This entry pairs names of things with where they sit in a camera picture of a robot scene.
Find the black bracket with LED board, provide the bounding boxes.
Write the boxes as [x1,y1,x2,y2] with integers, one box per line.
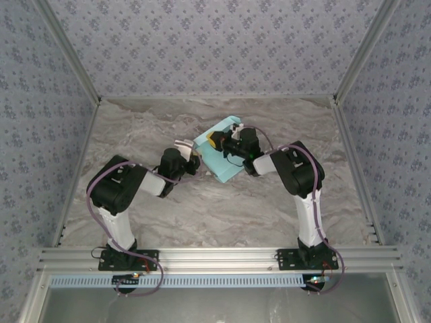
[300,274,329,293]
[112,273,141,291]

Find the aluminium side rail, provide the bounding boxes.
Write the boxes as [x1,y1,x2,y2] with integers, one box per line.
[331,96,385,245]
[50,96,104,248]

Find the light blue slotted cable duct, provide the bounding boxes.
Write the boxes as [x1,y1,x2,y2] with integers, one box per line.
[49,273,306,289]

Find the light blue paper box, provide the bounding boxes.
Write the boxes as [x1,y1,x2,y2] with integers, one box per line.
[193,116,242,184]

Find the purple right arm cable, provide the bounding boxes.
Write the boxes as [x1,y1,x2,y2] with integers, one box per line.
[244,124,347,296]

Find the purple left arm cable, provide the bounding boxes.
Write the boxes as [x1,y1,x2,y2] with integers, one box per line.
[86,160,203,299]

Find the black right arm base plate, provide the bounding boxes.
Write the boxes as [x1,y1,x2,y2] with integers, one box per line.
[276,248,339,272]

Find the steel sheet panel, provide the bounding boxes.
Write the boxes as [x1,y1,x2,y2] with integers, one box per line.
[43,285,398,323]

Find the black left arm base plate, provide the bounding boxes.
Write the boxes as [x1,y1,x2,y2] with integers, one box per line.
[98,248,160,272]

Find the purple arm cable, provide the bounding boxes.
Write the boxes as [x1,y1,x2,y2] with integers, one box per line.
[86,160,203,299]
[244,124,347,296]

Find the aluminium mounting rail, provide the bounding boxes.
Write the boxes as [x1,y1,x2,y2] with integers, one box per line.
[36,247,403,272]

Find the aluminium frame post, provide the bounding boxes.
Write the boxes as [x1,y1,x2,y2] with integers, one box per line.
[32,0,102,104]
[333,0,403,102]

